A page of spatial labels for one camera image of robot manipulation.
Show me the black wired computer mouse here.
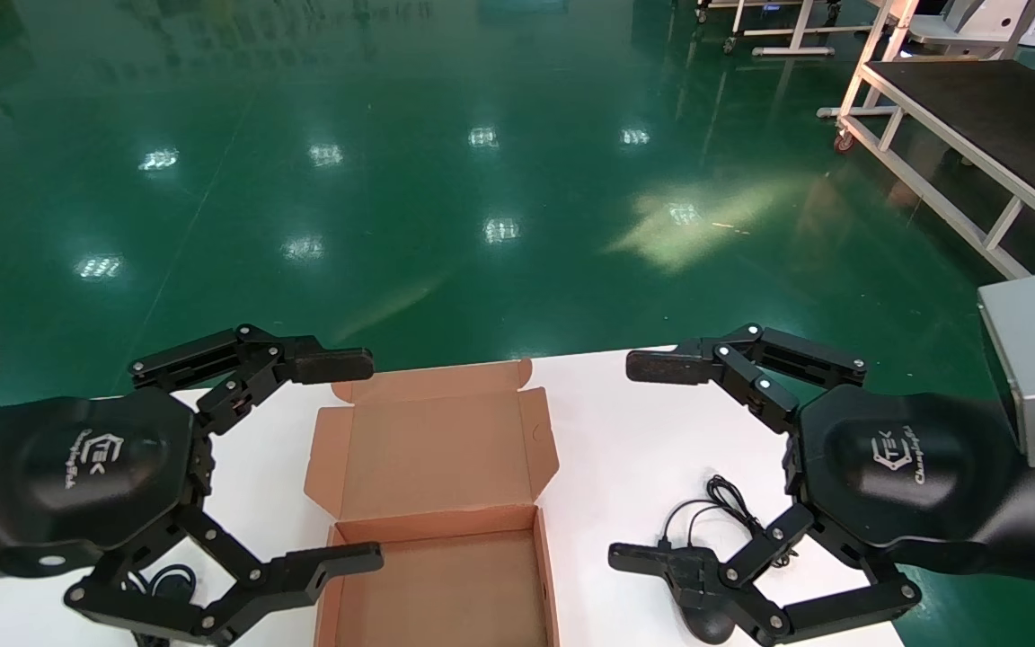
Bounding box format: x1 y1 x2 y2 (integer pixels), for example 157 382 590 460
661 474 797 644

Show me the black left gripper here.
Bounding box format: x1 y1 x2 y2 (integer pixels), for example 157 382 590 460
0 323 384 647

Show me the black top white frame workbench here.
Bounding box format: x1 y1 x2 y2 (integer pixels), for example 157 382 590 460
818 0 1035 293

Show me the white wheeled table frame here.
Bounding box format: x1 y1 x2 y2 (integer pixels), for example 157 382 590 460
695 0 842 58

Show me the black power cable with plug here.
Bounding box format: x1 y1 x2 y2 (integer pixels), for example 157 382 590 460
122 562 200 647

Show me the white machine base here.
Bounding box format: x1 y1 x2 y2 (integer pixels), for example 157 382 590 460
908 0 1035 60

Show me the brown open cardboard box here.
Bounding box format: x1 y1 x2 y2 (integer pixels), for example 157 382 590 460
304 358 562 647

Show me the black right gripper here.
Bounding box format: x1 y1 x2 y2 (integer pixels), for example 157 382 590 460
607 323 1035 647

